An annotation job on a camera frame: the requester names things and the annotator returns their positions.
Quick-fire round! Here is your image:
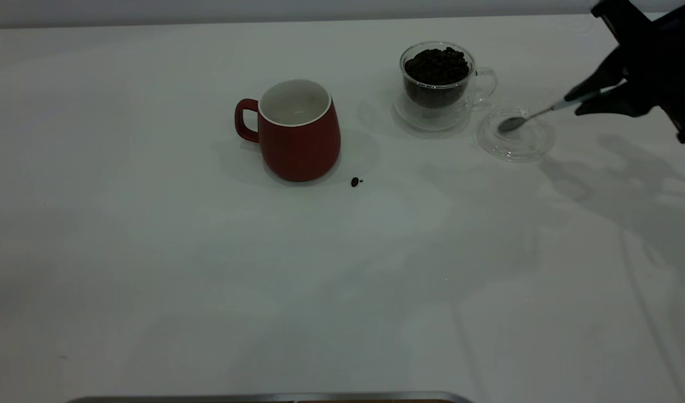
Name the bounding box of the grey metal edge strip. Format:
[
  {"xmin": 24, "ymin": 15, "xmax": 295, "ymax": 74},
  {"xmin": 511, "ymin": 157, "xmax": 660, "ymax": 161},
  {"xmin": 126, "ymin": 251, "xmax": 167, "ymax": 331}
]
[{"xmin": 65, "ymin": 391, "xmax": 475, "ymax": 403}]

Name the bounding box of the metal spoon light blue handle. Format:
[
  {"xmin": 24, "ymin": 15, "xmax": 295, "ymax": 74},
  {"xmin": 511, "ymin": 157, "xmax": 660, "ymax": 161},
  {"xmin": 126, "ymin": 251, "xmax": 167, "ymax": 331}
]
[{"xmin": 497, "ymin": 90, "xmax": 603, "ymax": 134}]

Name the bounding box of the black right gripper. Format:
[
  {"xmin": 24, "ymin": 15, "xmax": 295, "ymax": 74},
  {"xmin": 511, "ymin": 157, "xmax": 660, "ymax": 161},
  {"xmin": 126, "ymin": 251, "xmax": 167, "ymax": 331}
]
[{"xmin": 565, "ymin": 0, "xmax": 685, "ymax": 144}]

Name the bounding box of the red ceramic mug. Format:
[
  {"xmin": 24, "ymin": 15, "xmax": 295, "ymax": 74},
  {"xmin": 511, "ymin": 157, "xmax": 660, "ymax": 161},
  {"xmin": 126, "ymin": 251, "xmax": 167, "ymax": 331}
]
[{"xmin": 234, "ymin": 78, "xmax": 342, "ymax": 182}]

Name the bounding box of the clear glass cup with handle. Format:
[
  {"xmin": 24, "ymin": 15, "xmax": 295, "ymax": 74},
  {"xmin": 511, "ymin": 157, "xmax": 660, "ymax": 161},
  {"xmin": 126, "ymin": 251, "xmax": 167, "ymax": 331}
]
[{"xmin": 399, "ymin": 41, "xmax": 498, "ymax": 111}]

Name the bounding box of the coffee beans pile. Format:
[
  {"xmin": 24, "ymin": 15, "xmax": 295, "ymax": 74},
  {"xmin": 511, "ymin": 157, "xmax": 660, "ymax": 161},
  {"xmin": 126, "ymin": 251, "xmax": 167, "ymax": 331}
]
[{"xmin": 404, "ymin": 48, "xmax": 470, "ymax": 109}]

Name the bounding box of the clear glass saucer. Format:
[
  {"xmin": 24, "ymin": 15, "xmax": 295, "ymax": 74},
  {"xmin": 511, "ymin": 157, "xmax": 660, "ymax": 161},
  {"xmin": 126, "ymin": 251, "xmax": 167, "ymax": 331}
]
[{"xmin": 392, "ymin": 91, "xmax": 478, "ymax": 134}]

